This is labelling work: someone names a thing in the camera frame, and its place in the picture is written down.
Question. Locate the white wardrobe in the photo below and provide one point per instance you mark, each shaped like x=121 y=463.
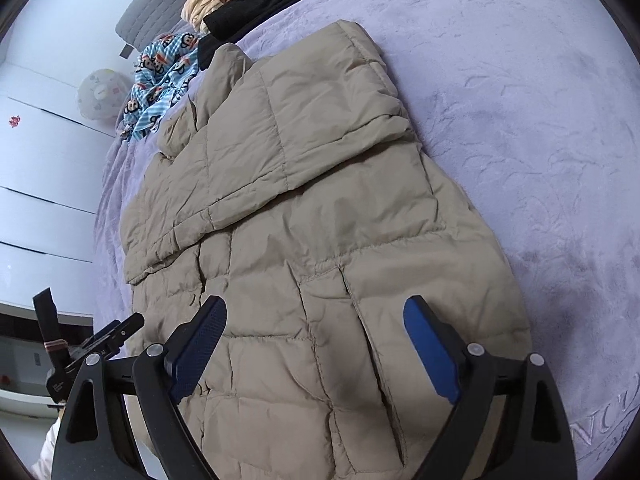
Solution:
x=51 y=182

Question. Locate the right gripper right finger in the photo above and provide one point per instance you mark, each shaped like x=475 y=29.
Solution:
x=533 y=438

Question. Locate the covered standing fan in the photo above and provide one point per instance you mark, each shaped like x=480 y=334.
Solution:
x=102 y=94

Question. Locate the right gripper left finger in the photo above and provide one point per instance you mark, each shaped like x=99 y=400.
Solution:
x=95 y=439

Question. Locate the grey quilted headboard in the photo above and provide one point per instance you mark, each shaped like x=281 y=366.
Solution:
x=144 y=20

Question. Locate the beige puffer jacket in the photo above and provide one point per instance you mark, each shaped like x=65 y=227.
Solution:
x=295 y=189

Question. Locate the blue monkey print garment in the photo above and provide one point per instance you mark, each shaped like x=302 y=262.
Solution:
x=162 y=77

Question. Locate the lavender bed blanket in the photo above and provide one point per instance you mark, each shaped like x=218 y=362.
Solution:
x=532 y=108

